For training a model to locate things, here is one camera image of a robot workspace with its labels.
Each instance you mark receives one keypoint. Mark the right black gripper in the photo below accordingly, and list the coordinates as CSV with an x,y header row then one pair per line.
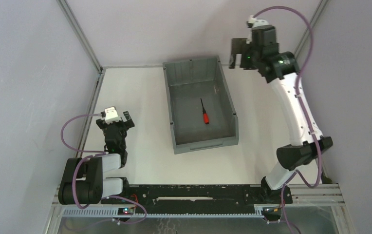
x,y
240,53

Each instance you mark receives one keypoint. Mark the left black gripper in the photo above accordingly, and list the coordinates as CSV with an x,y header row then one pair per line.
x,y
115,128

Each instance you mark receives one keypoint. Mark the red black screwdriver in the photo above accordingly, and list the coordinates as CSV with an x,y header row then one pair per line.
x,y
205,115

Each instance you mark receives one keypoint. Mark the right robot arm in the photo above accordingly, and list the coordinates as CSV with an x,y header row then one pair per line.
x,y
307,142

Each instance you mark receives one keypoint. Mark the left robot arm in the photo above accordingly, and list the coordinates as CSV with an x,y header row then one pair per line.
x,y
83,181

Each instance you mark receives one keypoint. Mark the grey plastic storage bin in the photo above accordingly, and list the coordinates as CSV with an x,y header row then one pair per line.
x,y
188,80

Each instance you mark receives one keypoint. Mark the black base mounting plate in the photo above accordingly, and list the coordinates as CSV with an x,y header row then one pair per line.
x,y
204,197

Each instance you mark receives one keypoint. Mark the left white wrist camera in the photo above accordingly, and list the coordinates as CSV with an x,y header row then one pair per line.
x,y
110,115

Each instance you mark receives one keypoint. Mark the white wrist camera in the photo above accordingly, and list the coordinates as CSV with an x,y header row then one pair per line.
x,y
110,115
253,23

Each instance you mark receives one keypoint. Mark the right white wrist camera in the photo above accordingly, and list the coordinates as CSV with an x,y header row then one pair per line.
x,y
253,23

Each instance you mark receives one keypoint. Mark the grey slotted cable duct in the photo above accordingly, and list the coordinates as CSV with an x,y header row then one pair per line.
x,y
104,212

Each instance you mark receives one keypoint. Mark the right aluminium frame post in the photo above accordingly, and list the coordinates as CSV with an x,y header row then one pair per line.
x,y
318,13

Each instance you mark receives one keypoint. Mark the aluminium frame post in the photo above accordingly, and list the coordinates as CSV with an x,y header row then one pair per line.
x,y
318,13
77,29

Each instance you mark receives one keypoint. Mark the left aluminium frame post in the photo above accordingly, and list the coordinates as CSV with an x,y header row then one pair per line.
x,y
77,29

